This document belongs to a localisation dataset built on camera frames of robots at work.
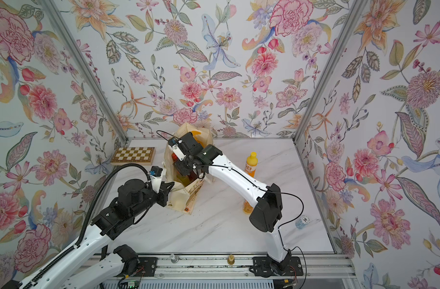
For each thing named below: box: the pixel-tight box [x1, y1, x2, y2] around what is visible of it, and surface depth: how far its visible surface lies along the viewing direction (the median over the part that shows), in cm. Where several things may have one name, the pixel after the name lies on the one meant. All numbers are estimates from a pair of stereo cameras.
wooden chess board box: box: [110, 146, 157, 166], surface depth 112 cm
